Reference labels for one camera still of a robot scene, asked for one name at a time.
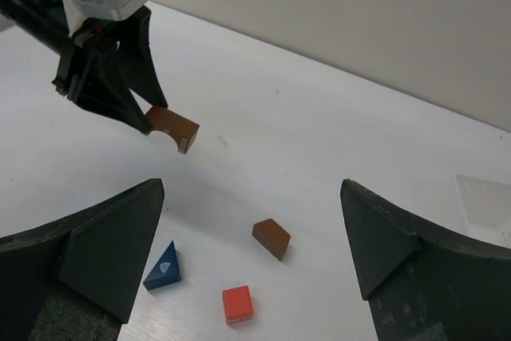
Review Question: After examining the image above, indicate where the brown wedge wood block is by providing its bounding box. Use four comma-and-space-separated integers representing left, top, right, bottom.
252, 218, 291, 261

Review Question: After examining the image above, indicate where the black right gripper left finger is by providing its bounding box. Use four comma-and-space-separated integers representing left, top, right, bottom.
1, 178, 164, 340

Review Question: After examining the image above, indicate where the blue triangle wood block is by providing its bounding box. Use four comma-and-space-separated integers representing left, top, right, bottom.
143, 241, 181, 291

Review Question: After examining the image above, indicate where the white perforated plastic basket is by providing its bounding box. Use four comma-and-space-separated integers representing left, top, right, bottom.
455, 175, 511, 248

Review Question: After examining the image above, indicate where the brown arch wood block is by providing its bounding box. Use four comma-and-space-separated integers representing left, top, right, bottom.
145, 105, 200, 155

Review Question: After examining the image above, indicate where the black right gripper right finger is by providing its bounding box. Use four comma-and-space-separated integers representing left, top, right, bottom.
340, 179, 510, 340

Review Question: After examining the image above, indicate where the red cube wood block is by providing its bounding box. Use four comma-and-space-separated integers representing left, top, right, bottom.
222, 285, 254, 324

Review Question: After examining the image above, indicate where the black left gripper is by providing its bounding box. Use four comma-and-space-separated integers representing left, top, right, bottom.
1, 0, 168, 134

